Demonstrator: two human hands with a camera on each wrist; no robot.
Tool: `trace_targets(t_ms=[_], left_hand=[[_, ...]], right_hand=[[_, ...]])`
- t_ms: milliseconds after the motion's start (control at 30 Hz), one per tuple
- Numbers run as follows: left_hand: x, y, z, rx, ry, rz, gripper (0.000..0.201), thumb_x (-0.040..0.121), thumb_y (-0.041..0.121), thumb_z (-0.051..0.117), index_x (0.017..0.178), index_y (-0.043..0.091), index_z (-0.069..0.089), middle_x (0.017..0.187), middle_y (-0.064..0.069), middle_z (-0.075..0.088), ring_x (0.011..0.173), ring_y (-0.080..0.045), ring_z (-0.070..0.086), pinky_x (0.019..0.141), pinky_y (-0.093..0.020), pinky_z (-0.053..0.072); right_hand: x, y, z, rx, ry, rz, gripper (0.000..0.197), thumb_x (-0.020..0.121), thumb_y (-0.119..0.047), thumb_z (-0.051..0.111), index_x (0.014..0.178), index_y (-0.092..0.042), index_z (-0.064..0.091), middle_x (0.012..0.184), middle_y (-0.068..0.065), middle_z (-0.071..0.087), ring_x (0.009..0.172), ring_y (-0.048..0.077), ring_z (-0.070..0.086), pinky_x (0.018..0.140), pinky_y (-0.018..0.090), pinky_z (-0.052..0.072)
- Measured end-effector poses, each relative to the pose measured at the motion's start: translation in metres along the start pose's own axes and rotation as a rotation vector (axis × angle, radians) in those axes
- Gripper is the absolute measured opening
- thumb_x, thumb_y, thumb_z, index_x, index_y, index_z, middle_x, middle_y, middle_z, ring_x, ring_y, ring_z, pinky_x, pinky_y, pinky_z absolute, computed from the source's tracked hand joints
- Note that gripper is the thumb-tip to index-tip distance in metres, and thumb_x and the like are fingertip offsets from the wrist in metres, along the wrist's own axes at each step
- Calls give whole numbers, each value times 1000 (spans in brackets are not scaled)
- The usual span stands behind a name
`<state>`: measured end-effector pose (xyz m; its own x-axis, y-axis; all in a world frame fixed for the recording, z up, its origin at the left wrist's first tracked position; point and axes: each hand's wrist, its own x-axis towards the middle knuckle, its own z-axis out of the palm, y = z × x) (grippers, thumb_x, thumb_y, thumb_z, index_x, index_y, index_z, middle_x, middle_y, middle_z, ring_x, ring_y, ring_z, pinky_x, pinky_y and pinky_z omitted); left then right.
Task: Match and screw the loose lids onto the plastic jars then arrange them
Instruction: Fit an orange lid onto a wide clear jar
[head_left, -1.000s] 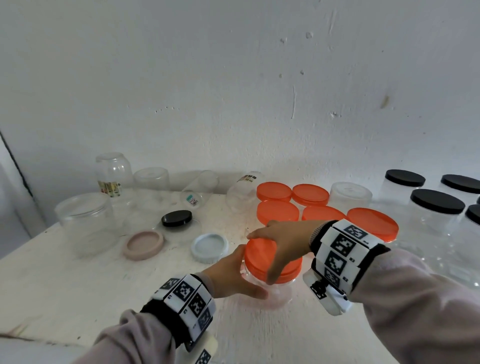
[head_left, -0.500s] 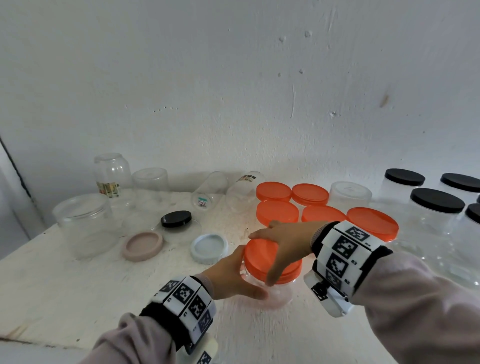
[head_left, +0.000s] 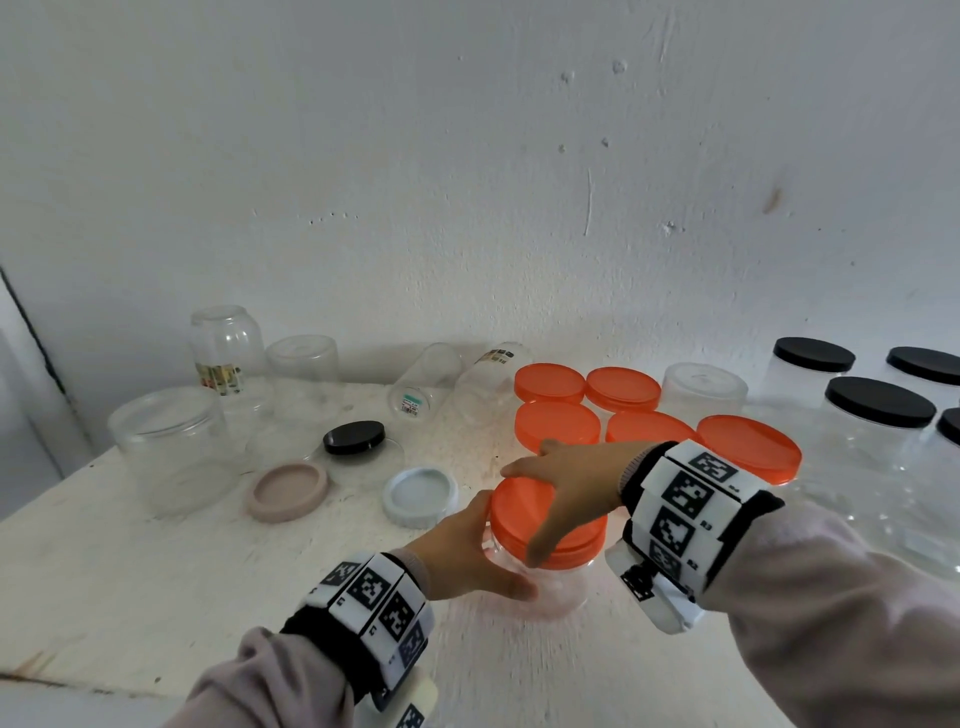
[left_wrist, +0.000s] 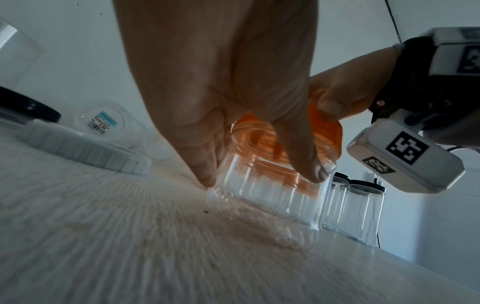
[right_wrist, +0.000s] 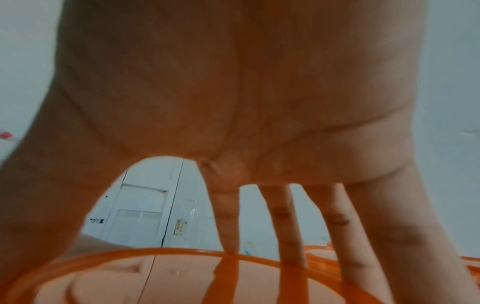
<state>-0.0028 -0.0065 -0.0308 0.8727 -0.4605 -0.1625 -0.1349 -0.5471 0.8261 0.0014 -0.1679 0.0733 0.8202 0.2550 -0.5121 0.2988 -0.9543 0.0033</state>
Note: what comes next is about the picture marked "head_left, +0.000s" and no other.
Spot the person's left hand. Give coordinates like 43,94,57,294
402,491,540,603

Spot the person's right hand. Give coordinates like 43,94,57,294
500,438,661,569

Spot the light blue lid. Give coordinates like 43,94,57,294
381,467,460,531

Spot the wide transparent jar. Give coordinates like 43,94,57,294
482,524,594,622

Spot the transparent jar dark label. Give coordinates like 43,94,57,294
452,341,534,427

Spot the pale pink lid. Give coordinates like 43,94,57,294
245,462,331,525

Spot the medium transparent jar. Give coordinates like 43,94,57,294
266,334,343,421

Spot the large transparent jar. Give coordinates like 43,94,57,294
794,419,931,519
107,386,241,519

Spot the rounded transparent jar yellow label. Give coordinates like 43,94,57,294
187,304,273,418

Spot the person's left forearm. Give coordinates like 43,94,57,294
164,628,358,728

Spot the person's right forearm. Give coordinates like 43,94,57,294
701,500,960,728

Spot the white panelled door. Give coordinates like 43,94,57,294
0,277,95,519

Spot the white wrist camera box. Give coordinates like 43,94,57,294
356,671,440,728
604,539,706,637

